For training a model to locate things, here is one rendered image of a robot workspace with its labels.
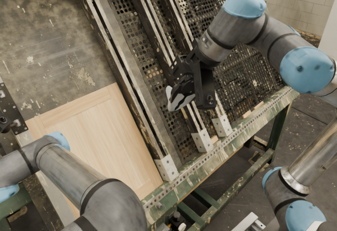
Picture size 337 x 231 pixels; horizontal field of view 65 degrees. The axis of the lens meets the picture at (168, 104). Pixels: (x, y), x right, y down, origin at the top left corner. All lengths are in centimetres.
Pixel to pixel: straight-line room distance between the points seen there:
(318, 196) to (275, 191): 179
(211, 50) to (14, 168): 53
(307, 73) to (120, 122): 96
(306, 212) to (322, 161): 16
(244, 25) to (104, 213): 43
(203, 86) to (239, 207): 194
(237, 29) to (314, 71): 17
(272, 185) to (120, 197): 69
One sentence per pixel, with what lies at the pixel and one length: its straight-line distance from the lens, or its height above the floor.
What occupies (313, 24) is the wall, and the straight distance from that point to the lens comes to 643.
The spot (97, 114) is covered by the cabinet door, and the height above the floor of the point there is 127.
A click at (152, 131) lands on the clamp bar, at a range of 135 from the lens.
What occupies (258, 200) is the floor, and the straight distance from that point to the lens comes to 256.
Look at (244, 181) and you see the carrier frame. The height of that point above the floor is 18.
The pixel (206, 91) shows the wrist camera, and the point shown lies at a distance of 62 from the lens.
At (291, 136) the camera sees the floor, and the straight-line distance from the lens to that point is 329.
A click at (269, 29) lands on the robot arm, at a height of 182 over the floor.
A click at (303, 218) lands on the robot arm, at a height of 127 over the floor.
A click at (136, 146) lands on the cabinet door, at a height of 109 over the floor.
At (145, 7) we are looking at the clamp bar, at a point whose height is 162.
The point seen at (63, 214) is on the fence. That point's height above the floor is 104.
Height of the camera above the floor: 201
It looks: 35 degrees down
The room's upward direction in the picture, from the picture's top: straight up
